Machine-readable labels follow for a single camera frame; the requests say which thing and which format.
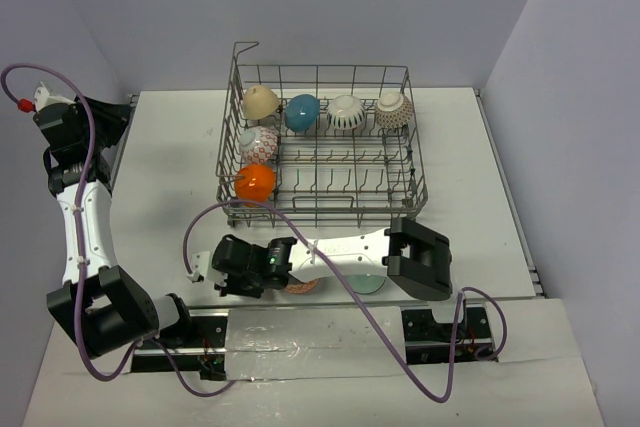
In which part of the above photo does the white bowl orange rim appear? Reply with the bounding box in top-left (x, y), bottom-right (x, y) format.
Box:
top-left (327, 95), bottom-right (366, 130)

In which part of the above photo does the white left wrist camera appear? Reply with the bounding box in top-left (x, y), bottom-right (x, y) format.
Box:
top-left (17, 82), bottom-right (74, 113)

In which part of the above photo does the grey wire dish rack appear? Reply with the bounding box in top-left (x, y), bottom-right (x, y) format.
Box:
top-left (216, 41), bottom-right (429, 226)

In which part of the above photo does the blue white patterned bowl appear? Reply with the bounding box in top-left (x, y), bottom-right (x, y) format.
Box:
top-left (238, 126), bottom-right (278, 164)

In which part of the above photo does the pale green bowl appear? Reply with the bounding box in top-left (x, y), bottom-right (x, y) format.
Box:
top-left (346, 274), bottom-right (386, 295)

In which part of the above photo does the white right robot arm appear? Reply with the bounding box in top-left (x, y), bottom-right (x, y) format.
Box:
top-left (198, 218), bottom-right (469, 338)

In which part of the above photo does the tan bowl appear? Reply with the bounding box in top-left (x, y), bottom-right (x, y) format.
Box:
top-left (243, 85), bottom-right (280, 120)

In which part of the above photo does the black mounting rail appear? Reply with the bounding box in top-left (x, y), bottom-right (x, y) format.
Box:
top-left (131, 305), bottom-right (494, 381)

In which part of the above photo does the orange geometric pattern bowl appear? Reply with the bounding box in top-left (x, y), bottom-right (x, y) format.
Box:
top-left (285, 279), bottom-right (320, 295)

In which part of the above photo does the white taped sheet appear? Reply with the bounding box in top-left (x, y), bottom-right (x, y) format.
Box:
top-left (225, 307), bottom-right (403, 380)

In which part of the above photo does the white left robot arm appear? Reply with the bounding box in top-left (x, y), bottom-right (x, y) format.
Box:
top-left (33, 86), bottom-right (196, 359)

